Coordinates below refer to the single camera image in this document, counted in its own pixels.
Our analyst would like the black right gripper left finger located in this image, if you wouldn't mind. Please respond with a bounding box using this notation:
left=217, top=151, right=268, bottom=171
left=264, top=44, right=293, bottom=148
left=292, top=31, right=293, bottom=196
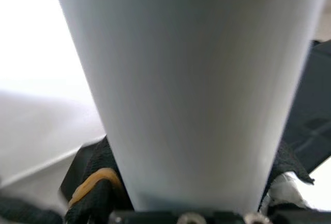
left=59, top=135, right=135, bottom=224

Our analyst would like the white plastic table leg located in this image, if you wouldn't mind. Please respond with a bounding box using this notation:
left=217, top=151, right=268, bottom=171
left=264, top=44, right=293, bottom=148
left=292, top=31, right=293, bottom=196
left=50, top=0, right=331, bottom=213

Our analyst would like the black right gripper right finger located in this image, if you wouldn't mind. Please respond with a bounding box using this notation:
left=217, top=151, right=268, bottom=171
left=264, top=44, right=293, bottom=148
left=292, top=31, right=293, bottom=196
left=258, top=141, right=316, bottom=213

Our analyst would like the tan rubber band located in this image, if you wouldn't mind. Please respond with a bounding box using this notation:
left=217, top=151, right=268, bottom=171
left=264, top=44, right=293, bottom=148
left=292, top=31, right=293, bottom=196
left=67, top=168, right=122, bottom=206

